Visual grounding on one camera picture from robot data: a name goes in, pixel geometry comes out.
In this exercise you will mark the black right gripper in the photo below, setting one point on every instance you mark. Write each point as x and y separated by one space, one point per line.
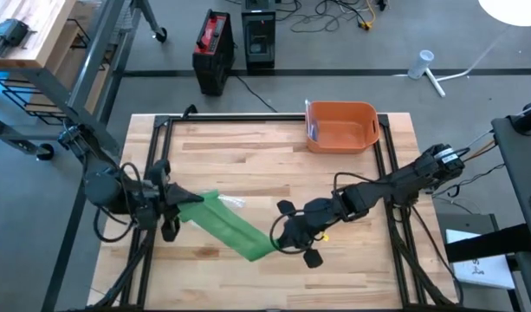
308 221

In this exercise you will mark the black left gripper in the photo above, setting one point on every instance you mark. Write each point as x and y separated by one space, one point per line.
157 203

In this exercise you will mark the green elastic bandage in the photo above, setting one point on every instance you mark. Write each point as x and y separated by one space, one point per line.
226 225

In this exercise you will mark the blue elastic bandage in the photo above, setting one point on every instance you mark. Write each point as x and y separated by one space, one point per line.
313 130

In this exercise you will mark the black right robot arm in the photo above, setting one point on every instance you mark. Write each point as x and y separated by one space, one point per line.
399 182

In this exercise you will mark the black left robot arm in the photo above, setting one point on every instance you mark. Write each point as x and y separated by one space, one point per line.
102 188

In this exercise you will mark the yellow tag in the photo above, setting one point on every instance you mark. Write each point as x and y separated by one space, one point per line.
325 237

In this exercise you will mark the orange plastic basket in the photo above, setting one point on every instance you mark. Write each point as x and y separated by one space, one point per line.
343 130

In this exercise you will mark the red and black case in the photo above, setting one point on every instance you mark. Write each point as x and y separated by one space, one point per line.
213 52

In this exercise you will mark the black computer tower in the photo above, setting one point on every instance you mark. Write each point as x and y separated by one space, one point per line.
258 39

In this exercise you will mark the white printed box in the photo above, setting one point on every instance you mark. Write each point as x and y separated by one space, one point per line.
481 273

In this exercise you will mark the wheeled wooden-top cart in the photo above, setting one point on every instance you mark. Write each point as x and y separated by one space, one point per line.
44 26

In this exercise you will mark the white cylinder container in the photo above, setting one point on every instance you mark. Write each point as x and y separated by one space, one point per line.
420 65

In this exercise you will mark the black handheld device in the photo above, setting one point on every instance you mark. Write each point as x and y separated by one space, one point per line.
9 34

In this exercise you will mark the black equipment stand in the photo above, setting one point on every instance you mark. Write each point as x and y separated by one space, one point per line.
514 164

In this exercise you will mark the white floor lamp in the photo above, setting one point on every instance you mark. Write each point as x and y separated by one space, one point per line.
514 11

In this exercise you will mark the black aluminium table frame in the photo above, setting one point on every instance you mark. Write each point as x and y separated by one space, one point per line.
230 118

